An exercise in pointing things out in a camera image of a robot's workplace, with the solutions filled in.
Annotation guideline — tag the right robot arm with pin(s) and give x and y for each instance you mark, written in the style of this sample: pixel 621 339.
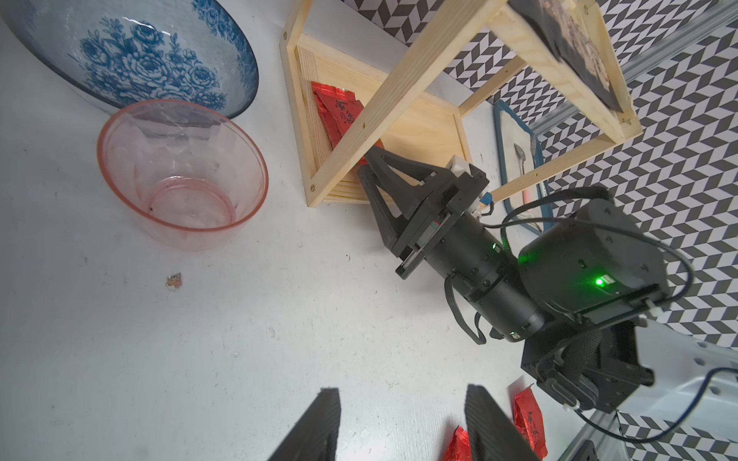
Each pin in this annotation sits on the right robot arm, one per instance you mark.
pixel 582 297

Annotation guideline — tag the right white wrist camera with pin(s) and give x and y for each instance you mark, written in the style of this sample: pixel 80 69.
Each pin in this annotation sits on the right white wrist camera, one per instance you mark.
pixel 459 166

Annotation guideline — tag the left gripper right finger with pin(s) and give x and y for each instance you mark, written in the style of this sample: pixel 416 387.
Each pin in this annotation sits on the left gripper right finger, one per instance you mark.
pixel 492 435

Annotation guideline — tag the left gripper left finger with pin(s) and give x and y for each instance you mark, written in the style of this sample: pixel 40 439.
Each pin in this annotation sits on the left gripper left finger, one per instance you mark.
pixel 314 437

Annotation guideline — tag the red tea bag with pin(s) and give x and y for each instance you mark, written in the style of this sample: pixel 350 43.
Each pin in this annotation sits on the red tea bag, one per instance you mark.
pixel 337 108
pixel 528 419
pixel 459 448

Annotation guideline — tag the pink handled spoon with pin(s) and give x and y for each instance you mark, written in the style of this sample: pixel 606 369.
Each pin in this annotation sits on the pink handled spoon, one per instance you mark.
pixel 521 158

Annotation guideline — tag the pink transparent cup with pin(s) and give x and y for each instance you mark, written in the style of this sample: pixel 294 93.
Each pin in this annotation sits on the pink transparent cup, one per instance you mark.
pixel 190 176

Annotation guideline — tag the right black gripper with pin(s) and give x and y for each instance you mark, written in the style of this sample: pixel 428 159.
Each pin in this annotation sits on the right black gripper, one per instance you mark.
pixel 430 199

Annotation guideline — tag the teal tray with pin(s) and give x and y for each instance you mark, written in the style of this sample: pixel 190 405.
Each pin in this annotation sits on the teal tray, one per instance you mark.
pixel 511 129

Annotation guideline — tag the blue white ceramic bowl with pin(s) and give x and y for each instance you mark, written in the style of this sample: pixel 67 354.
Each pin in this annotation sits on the blue white ceramic bowl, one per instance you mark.
pixel 125 52

